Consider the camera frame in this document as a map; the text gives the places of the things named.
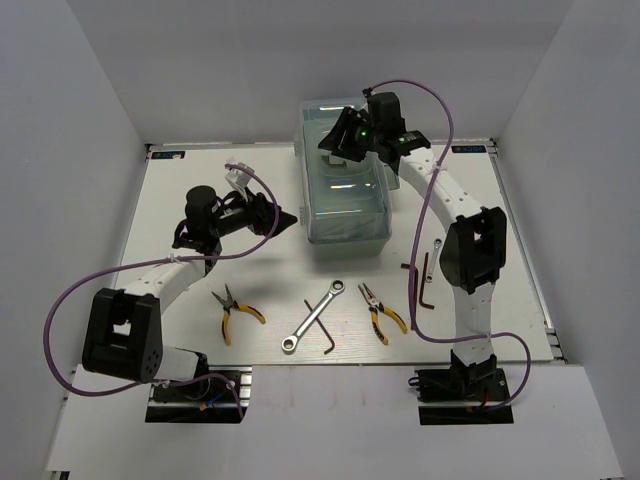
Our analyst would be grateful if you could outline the green toolbox with clear lid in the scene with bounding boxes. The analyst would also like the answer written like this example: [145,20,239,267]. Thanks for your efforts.
[294,97,399,261]

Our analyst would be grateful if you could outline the left yellow handled pliers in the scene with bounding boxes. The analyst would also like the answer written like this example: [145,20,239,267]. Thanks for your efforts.
[211,285,266,346]

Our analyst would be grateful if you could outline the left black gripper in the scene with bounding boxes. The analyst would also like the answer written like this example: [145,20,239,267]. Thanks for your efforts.
[211,185,298,239]

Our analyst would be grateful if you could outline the yellow handled pliers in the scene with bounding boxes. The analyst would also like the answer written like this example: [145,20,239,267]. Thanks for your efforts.
[358,283,408,345]
[211,285,266,346]

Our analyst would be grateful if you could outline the large silver ratchet wrench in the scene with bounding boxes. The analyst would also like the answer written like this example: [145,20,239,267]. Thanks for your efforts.
[281,280,345,354]

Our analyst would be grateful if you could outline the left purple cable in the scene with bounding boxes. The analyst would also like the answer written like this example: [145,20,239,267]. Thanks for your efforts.
[42,160,279,421]

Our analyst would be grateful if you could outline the purple cable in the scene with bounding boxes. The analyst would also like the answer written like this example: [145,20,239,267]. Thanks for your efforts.
[42,160,279,421]
[362,78,532,412]

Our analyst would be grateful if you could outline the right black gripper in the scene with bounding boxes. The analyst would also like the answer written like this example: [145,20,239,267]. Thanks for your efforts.
[317,107,382,163]

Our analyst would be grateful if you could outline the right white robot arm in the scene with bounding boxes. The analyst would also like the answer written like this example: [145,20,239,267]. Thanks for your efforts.
[318,89,507,399]

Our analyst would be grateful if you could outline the small silver wrench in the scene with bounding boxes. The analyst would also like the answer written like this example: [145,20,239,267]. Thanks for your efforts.
[425,238,442,283]

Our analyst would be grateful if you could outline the left blue table sticker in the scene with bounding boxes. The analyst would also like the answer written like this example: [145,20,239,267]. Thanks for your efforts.
[151,151,186,160]

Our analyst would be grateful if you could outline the right blue table sticker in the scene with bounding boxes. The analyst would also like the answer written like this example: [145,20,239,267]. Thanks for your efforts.
[451,145,487,154]

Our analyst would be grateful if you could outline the dark hex key under wrench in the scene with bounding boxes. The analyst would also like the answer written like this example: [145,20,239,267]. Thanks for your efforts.
[303,299,335,356]

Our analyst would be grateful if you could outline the right yellow handled pliers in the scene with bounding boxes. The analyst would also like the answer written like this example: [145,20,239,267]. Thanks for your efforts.
[358,283,408,345]

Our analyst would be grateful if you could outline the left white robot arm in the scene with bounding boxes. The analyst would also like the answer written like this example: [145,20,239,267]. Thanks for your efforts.
[82,186,297,399]

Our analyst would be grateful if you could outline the long dark red hex key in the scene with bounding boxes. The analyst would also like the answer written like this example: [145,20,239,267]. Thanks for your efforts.
[401,263,419,331]

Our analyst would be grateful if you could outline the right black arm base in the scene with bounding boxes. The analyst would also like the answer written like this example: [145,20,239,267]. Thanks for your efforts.
[408,369,514,426]

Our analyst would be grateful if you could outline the blue table sticker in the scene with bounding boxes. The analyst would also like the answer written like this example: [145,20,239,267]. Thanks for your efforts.
[451,145,487,154]
[151,151,186,160]

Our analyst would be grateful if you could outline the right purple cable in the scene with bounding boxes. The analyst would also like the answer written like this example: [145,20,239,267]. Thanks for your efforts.
[362,78,532,412]

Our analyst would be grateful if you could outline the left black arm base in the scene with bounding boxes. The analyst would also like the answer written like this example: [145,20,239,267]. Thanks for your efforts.
[145,378,242,424]

